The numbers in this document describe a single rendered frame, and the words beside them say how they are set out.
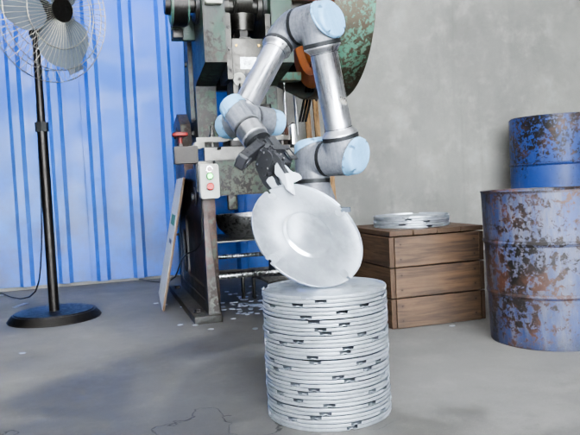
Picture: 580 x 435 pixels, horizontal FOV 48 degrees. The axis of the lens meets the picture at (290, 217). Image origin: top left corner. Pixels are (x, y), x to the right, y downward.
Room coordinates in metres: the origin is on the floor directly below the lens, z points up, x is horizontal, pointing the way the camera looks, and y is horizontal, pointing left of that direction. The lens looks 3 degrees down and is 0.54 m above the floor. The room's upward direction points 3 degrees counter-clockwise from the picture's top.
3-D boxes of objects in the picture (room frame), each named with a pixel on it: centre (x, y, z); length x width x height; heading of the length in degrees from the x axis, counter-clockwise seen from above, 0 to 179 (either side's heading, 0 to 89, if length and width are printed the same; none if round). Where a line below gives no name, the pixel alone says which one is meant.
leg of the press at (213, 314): (3.01, 0.47, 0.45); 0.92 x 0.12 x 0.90; 16
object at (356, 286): (1.53, -0.07, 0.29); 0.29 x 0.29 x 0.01
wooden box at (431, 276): (2.55, -0.47, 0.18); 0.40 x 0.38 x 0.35; 16
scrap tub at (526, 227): (2.10, -0.83, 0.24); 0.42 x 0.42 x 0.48
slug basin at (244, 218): (2.95, 0.17, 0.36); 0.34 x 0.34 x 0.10
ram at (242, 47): (2.91, 0.16, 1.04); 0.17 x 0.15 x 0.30; 16
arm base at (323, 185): (2.20, -0.08, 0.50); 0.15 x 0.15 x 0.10
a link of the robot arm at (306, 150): (2.19, -0.09, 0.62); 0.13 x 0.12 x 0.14; 47
